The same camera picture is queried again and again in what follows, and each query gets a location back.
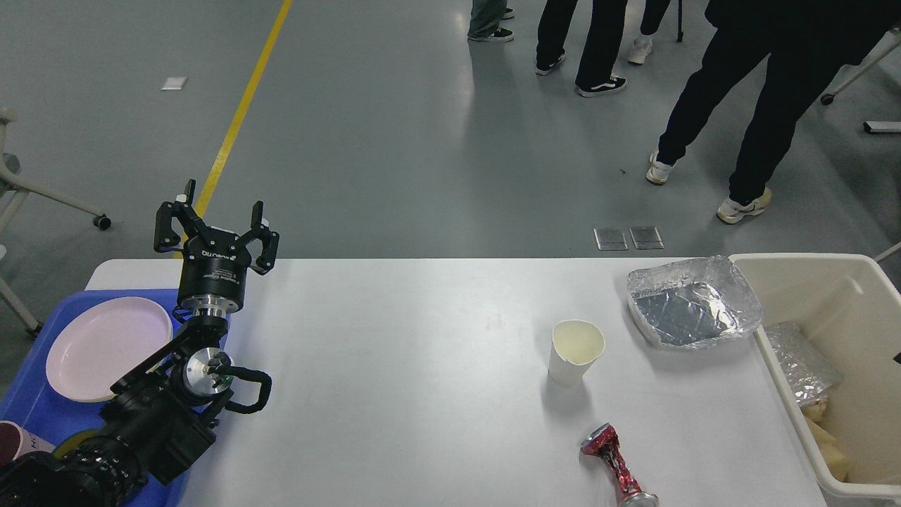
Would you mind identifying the pink plate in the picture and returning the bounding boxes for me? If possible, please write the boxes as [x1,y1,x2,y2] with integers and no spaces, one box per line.
[45,296,172,402]

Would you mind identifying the metal floor plate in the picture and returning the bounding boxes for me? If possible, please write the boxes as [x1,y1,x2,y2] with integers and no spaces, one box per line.
[629,227,665,250]
[594,227,629,251]

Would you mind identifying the person with white sneakers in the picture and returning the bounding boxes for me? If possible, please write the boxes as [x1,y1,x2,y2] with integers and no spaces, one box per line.
[626,0,672,66]

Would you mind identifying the dark blue mug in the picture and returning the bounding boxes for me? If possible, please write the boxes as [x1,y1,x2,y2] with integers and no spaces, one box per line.
[52,429,99,460]

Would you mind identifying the foil tray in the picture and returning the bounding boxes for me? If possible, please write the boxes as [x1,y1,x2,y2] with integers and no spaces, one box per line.
[626,256,765,350]
[764,321,843,408]

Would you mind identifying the white bar on floor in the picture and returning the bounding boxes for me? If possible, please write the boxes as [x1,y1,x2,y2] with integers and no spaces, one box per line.
[862,120,901,134]

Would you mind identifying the white paper on floor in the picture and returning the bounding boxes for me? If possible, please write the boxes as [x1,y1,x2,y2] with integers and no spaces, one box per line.
[160,76,189,91]

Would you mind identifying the white chair leg right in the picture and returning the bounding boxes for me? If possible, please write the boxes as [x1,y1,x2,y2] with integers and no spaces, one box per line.
[819,23,900,106]

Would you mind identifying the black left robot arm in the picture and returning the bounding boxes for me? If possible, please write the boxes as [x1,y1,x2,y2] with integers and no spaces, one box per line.
[2,180,279,506]

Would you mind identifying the white paper cup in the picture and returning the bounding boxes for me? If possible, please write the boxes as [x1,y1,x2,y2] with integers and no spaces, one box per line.
[548,320,606,387]

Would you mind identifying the pink mug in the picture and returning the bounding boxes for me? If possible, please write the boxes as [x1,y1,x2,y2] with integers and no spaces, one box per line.
[1,420,56,465]

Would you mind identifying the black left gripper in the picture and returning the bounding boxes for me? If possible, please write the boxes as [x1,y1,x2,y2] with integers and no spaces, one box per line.
[153,179,281,313]

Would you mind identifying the right metal floor plate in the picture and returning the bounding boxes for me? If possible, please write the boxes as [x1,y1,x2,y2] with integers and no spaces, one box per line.
[629,227,665,250]

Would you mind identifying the beige plastic bin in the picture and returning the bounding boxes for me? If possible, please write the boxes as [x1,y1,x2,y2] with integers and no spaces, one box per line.
[731,253,900,503]

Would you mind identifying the crushed red can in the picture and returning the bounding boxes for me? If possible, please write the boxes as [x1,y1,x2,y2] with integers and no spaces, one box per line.
[579,422,660,506]

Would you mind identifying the blue plastic tray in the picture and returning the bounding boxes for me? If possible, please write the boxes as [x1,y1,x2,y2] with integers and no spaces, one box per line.
[0,289,233,507]

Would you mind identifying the person in grey jeans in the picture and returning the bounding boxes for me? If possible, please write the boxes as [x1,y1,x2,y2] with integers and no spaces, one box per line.
[467,0,515,43]

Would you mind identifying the left metal floor plate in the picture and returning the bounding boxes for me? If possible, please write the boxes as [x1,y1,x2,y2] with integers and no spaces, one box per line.
[594,227,629,251]

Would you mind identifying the white chair base left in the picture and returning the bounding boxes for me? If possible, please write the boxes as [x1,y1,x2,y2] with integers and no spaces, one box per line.
[1,106,112,339]

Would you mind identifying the person in black pants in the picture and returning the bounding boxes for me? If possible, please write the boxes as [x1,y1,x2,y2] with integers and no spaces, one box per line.
[645,0,901,225]

